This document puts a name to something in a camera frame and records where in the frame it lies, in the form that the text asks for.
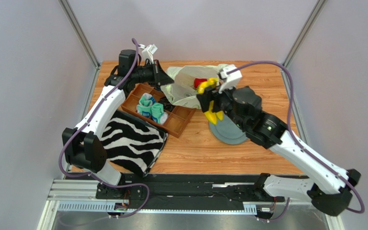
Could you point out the yellow banana bunch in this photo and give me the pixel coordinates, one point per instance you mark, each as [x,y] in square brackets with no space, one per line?
[212,117]

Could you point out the teal white sock pair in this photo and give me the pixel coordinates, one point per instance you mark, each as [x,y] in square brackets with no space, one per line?
[149,108]

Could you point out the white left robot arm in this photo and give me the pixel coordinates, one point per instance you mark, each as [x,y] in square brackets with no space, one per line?
[82,146]

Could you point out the grey blue plate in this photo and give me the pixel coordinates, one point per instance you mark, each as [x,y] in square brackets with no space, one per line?
[227,132]

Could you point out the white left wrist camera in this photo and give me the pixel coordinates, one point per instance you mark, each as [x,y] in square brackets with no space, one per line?
[148,52]

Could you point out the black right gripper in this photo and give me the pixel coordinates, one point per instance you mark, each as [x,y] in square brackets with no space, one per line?
[213,99]

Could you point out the wooden compartment tray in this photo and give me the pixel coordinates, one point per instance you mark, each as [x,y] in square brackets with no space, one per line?
[178,117]

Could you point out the zebra striped cloth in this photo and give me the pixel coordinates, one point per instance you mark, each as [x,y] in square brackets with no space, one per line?
[133,143]

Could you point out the black rolled sock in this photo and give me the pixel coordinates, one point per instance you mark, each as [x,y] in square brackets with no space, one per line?
[167,106]

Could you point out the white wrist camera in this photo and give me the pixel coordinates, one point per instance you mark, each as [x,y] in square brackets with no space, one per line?
[229,77]
[148,52]

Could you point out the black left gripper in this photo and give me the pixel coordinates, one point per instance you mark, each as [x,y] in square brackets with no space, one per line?
[159,77]

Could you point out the pale green plastic bag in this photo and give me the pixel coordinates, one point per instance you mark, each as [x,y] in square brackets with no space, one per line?
[183,92]

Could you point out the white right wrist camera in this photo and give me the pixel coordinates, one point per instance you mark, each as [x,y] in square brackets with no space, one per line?
[229,77]

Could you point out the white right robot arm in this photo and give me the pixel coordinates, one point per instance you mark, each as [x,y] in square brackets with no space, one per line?
[326,186]

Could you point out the red apple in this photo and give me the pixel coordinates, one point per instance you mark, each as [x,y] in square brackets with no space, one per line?
[197,82]

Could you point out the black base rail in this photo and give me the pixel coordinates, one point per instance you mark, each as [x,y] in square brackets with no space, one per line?
[222,192]

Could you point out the aluminium frame rail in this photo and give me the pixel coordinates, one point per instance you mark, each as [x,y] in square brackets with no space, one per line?
[72,205]

